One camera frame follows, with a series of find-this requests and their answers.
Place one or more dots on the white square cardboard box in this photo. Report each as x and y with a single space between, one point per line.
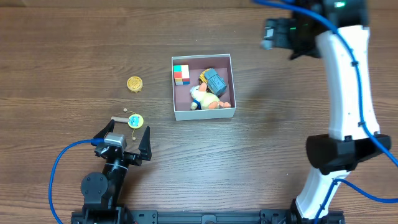
181 93

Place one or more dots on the multicoloured puzzle cube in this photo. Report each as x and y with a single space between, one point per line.
181 74

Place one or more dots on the yellow and grey toy truck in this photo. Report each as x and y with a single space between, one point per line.
215 84

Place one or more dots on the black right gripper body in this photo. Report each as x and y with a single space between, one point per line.
298 53

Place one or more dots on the small wooden rattle drum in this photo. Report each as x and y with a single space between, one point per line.
134 121

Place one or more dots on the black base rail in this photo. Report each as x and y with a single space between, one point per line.
155 217

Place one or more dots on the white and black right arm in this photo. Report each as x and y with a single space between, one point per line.
338 32

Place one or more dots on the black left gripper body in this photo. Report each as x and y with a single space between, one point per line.
128 156

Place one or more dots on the yellow round ridged toy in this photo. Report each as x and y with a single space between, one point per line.
134 84

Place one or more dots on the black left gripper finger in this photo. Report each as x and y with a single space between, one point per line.
144 147
107 129

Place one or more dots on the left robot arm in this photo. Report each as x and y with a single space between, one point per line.
101 190

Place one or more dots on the cream plush animal toy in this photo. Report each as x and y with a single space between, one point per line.
203 100

